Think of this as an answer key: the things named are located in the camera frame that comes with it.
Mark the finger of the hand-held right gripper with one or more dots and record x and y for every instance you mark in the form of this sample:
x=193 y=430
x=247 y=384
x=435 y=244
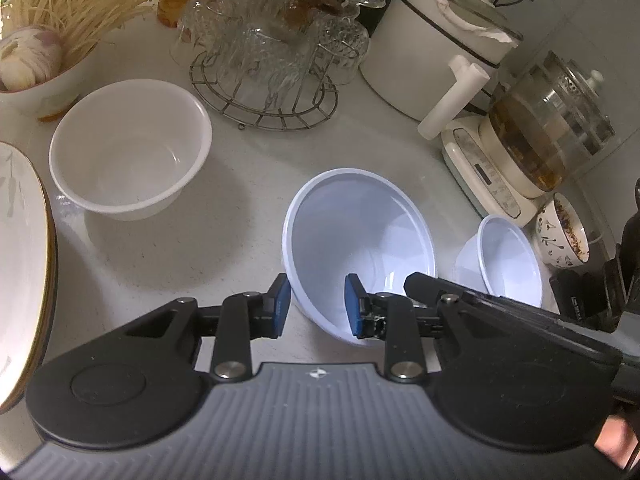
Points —
x=525 y=325

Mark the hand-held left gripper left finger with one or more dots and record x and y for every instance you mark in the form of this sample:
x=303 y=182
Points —
x=279 y=310

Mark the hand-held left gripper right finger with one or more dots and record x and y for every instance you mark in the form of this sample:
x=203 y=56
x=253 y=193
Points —
x=354 y=307

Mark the lavender plastic bowl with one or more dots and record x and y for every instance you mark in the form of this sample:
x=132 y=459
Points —
x=505 y=260
x=350 y=230

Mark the white plastic bowl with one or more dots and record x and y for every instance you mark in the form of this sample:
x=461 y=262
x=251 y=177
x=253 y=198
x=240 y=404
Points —
x=130 y=150

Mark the white plate dark rim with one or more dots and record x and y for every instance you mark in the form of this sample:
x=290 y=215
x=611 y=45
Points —
x=51 y=290

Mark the white plate with gold rim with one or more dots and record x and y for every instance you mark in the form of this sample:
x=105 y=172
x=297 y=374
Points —
x=20 y=260

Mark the person's right hand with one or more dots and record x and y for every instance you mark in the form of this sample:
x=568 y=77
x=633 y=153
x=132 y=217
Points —
x=615 y=440

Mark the floral cup with tea residue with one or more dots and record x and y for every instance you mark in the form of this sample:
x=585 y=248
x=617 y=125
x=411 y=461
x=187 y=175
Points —
x=552 y=240

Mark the cream kettle base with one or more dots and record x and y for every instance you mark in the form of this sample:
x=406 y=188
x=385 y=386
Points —
x=475 y=165

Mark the glass health kettle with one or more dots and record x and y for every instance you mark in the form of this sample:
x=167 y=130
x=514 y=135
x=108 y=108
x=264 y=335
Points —
x=545 y=125

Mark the white electric cooking pot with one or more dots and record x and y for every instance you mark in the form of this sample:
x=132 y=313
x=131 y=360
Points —
x=415 y=55

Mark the set of upturned glass cups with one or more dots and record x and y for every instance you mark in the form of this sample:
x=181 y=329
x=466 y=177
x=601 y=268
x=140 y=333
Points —
x=250 y=45

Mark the white bowl holding garlic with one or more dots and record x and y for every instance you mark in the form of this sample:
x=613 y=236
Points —
x=55 y=90

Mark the garlic bulb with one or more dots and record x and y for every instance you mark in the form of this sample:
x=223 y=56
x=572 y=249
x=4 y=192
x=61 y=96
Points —
x=27 y=57

